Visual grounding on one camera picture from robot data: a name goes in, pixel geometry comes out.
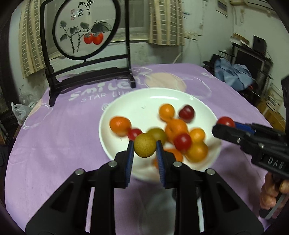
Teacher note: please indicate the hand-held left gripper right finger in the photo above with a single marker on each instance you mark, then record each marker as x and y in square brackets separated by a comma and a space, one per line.
[160, 165]

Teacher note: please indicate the person's right hand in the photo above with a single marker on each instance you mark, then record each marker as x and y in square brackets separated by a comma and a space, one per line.
[269, 189]

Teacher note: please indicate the round painted screen black stand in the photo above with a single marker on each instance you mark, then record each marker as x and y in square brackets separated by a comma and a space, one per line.
[83, 29]

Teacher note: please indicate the black metal rack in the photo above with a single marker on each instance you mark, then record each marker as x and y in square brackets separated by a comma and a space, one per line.
[262, 85]

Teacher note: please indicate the white oval plate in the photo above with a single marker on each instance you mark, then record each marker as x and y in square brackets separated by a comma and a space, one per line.
[140, 101]

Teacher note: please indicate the white wall socket strip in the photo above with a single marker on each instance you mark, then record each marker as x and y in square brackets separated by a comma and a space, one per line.
[192, 35]

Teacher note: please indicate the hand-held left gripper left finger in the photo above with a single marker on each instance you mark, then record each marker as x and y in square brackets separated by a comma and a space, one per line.
[129, 162]

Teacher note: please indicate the beige checked curtain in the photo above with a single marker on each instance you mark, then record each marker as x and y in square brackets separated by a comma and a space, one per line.
[31, 40]
[166, 22]

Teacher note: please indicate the window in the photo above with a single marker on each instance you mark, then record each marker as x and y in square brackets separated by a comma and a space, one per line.
[137, 18]

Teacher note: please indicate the white air conditioner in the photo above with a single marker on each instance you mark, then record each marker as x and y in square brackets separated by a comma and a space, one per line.
[259, 3]

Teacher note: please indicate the white printed container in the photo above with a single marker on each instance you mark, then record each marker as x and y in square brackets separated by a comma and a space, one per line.
[274, 97]

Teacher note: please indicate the white wall panel box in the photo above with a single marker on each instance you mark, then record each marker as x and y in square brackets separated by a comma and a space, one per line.
[221, 8]

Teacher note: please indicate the small yellow-green pear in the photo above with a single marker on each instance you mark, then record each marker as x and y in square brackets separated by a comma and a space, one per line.
[145, 144]

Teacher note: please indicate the cardboard box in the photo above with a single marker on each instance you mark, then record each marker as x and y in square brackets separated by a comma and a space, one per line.
[273, 116]

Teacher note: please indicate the black speaker box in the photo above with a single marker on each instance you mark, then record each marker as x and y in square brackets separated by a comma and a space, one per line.
[260, 46]

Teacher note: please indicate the yellow-green orange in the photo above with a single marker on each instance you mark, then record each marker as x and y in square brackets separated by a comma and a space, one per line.
[158, 133]

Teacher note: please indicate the purple printed tablecloth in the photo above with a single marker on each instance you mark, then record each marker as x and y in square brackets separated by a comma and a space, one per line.
[56, 146]

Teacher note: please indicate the blue cloth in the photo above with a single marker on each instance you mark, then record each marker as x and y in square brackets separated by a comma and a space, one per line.
[234, 74]

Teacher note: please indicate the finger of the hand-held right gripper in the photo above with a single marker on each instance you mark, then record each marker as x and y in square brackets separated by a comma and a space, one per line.
[228, 134]
[245, 127]

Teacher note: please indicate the black monitor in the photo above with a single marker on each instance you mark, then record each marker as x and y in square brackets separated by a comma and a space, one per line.
[248, 59]

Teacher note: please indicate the ribbed tangerine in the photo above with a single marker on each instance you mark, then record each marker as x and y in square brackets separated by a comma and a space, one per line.
[176, 127]

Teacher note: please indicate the white plastic bag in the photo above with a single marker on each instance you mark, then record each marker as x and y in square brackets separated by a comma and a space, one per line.
[21, 113]

